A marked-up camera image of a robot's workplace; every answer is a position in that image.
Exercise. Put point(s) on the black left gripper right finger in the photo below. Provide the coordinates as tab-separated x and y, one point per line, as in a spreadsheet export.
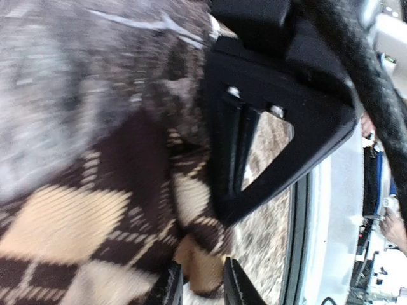
238	288

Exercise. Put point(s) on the brown argyle sock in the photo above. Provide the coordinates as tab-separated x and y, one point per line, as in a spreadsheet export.
104	230

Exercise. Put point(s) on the black front table rail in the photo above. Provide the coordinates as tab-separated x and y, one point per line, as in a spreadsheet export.
297	246

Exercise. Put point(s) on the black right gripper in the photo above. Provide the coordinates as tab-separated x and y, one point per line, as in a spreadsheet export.
244	80

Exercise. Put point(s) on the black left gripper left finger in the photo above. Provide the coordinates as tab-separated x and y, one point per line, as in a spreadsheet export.
168	290

